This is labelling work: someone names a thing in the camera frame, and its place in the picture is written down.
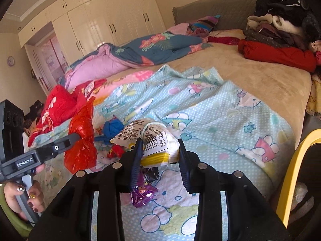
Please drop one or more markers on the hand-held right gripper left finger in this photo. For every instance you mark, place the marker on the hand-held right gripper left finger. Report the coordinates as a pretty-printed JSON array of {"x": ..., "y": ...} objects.
[{"x": 137, "y": 155}]

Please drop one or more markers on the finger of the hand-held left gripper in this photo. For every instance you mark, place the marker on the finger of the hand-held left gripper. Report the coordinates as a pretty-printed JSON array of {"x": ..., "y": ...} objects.
[{"x": 66, "y": 141}]

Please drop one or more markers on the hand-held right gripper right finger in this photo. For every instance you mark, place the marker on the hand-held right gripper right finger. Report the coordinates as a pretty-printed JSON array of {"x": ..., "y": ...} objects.
[{"x": 185, "y": 173}]

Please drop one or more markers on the red plastic bag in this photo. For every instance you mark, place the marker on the red plastic bag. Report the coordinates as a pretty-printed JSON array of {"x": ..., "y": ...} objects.
[{"x": 81, "y": 140}]

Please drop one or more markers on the white yellow snack packet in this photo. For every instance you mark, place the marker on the white yellow snack packet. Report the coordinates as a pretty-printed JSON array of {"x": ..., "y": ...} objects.
[{"x": 155, "y": 140}]

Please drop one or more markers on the yellow rimmed black bin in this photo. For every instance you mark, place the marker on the yellow rimmed black bin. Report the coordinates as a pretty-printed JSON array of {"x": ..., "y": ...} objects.
[{"x": 293, "y": 165}]

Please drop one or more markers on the person's left forearm green sleeve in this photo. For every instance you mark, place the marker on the person's left forearm green sleeve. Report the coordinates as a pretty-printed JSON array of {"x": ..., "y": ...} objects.
[{"x": 10, "y": 222}]

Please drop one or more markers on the person's left hand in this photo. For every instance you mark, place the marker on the person's left hand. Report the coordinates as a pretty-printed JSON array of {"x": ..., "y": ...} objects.
[{"x": 12, "y": 195}]

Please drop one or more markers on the red snack wrapper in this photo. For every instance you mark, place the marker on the red snack wrapper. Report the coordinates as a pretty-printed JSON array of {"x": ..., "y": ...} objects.
[{"x": 116, "y": 152}]

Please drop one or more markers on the black crumpled wrapper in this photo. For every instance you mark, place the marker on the black crumpled wrapper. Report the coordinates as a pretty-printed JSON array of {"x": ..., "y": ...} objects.
[{"x": 151, "y": 174}]

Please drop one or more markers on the red white printed cloth bag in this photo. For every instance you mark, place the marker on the red white printed cloth bag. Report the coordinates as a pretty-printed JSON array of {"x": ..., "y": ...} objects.
[{"x": 54, "y": 110}]

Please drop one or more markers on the blue cloth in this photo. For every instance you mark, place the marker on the blue cloth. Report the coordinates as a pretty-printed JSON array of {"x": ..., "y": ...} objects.
[{"x": 111, "y": 129}]

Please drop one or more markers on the purple candy wrapper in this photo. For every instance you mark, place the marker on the purple candy wrapper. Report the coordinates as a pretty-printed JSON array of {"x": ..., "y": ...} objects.
[{"x": 143, "y": 195}]

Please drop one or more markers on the light blue cartoon sheet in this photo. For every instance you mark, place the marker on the light blue cartoon sheet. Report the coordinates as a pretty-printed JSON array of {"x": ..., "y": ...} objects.
[{"x": 213, "y": 120}]

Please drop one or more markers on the pink cartoon sheet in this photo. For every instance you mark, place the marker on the pink cartoon sheet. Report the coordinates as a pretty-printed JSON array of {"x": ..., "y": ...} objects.
[{"x": 120, "y": 80}]

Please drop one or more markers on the pink cartoon door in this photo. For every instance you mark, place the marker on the pink cartoon door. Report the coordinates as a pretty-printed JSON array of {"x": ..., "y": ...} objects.
[{"x": 50, "y": 60}]

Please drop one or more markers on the blue pink floral quilt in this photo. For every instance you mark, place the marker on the blue pink floral quilt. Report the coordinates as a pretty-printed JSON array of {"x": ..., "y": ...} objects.
[{"x": 160, "y": 47}]

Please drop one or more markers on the white cloth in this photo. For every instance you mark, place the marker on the white cloth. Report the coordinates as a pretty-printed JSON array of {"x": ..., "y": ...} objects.
[{"x": 302, "y": 198}]

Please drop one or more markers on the beige bed blanket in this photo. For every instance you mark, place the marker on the beige bed blanket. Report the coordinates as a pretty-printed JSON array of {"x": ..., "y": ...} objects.
[{"x": 263, "y": 80}]

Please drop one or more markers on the white wardrobe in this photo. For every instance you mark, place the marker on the white wardrobe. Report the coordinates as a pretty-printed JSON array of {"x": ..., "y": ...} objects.
[{"x": 100, "y": 17}]

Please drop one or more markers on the dark red lace cloth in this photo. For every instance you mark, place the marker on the dark red lace cloth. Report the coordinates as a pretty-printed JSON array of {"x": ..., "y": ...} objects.
[{"x": 223, "y": 40}]

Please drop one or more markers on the striped pillow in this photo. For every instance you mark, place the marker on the striped pillow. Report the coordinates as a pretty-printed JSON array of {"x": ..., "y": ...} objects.
[{"x": 203, "y": 23}]

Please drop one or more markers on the red jacket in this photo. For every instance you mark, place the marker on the red jacket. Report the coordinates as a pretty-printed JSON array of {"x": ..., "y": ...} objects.
[{"x": 275, "y": 54}]

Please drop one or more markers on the yellow cartoon blanket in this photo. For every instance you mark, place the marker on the yellow cartoon blanket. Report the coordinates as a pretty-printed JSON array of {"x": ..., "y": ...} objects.
[{"x": 314, "y": 98}]

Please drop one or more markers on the grey headboard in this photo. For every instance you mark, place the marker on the grey headboard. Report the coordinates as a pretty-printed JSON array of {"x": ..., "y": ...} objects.
[{"x": 225, "y": 5}]

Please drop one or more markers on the pile of clothes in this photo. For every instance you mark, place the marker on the pile of clothes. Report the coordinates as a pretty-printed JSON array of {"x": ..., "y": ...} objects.
[{"x": 278, "y": 12}]

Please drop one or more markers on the round wall clock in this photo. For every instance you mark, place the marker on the round wall clock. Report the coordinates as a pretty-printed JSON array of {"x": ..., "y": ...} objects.
[{"x": 11, "y": 61}]

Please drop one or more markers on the grey bed frame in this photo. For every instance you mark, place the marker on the grey bed frame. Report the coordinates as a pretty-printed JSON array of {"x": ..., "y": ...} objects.
[{"x": 311, "y": 130}]

